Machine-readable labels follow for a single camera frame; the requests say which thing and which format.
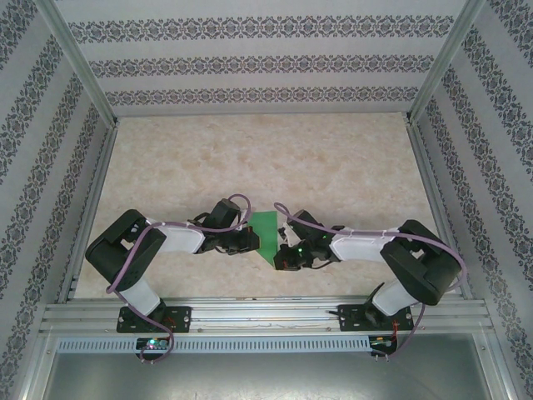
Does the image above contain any green cloth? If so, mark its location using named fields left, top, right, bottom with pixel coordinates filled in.
left=248, top=211, right=281, bottom=270

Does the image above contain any grey metal tray panel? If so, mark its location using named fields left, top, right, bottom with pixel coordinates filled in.
left=18, top=332, right=517, bottom=400

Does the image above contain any aluminium mounting rail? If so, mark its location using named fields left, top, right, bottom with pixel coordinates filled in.
left=39, top=294, right=495, bottom=336

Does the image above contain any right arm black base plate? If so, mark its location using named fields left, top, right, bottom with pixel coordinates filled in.
left=339, top=303, right=413, bottom=333

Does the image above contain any slotted grey cable duct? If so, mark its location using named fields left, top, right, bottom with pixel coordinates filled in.
left=56, top=335, right=371, bottom=354

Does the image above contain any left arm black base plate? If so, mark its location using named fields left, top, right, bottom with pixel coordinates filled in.
left=116, top=305, right=192, bottom=334

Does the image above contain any aluminium side rail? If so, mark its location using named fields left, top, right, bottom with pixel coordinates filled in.
left=407, top=120, right=474, bottom=301
left=56, top=120, right=122, bottom=303

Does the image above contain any aluminium corner post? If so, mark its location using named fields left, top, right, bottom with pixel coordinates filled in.
left=35, top=0, right=120, bottom=128
left=407, top=0, right=491, bottom=126

